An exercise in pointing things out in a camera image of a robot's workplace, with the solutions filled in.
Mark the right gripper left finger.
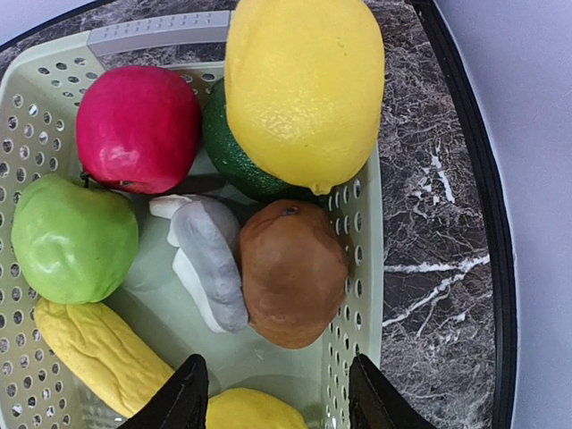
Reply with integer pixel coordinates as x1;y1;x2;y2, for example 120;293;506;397
119;354;209;429

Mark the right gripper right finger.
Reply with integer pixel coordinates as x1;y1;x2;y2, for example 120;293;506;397
349;355;435;429

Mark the yellow toy corn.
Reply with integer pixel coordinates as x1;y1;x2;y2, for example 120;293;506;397
35;299;174;418

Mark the brown toy potato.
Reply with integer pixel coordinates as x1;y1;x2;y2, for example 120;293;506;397
235;199;349;349

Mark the grey toy mushroom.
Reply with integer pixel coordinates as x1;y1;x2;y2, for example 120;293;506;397
149;194;248;333

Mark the green toy apple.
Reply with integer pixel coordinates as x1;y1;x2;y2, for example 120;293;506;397
12;173;139;304

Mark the red toy apple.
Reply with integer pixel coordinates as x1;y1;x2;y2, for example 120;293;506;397
76;65;201;194

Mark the dark green toy lime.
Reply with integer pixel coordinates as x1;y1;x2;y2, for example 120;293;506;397
202;79;318;204

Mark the yellow toy lemon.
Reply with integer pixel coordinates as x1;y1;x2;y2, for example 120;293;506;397
224;1;384;195

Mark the green perforated plastic basket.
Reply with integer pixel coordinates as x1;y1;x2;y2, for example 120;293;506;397
1;11;383;428

